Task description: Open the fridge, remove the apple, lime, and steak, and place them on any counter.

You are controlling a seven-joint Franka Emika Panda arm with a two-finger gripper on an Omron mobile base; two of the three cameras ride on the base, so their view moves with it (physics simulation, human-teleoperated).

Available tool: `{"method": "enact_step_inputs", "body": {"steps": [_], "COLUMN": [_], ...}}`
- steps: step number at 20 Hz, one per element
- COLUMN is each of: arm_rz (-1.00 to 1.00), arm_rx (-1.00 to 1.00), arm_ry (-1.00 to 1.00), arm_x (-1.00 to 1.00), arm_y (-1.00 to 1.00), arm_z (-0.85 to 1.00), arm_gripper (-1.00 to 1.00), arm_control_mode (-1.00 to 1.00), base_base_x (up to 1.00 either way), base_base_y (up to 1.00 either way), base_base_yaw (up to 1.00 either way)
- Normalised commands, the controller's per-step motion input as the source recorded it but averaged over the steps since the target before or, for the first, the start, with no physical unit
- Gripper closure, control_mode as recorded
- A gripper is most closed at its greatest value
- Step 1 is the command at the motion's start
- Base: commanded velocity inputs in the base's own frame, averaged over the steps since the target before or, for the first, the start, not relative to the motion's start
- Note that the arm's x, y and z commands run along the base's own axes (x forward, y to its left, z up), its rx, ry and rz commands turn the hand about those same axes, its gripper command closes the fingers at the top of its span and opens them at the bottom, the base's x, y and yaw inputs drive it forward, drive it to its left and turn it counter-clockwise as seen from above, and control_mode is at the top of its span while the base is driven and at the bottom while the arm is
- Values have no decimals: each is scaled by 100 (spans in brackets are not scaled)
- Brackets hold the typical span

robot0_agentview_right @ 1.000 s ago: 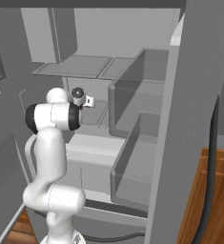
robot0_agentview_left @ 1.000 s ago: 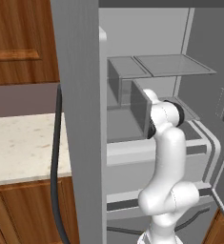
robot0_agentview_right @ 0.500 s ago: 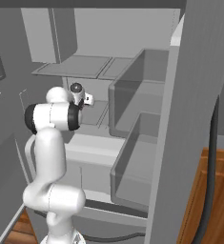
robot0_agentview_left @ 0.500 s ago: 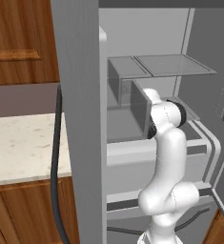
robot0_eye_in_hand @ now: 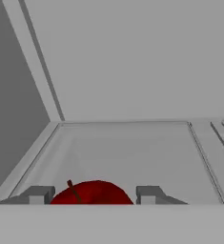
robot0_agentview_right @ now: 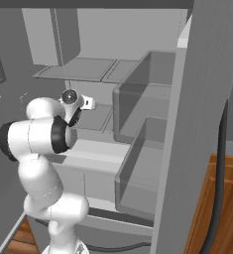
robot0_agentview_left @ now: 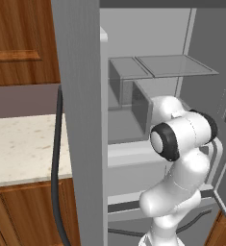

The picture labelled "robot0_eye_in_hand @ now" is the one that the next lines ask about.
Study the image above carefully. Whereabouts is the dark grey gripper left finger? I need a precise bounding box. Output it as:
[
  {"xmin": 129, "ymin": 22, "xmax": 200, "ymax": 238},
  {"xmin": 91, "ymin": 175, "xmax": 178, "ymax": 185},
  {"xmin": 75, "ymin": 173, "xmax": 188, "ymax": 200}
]
[{"xmin": 0, "ymin": 185, "xmax": 56, "ymax": 205}]

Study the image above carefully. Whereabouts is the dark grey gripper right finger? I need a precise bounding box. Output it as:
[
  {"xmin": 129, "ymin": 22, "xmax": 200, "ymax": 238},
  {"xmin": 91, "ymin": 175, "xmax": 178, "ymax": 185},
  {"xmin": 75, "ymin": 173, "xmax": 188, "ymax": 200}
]
[{"xmin": 135, "ymin": 185, "xmax": 189, "ymax": 205}]

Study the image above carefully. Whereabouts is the red apple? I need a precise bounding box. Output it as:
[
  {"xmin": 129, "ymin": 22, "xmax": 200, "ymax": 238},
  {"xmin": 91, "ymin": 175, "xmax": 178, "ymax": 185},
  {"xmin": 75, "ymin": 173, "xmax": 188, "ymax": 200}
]
[{"xmin": 50, "ymin": 179, "xmax": 134, "ymax": 205}]

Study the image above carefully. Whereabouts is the grey fridge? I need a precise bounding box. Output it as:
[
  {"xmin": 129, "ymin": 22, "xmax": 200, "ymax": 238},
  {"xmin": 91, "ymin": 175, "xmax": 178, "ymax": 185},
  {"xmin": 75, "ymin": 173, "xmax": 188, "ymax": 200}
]
[{"xmin": 0, "ymin": 0, "xmax": 224, "ymax": 206}]

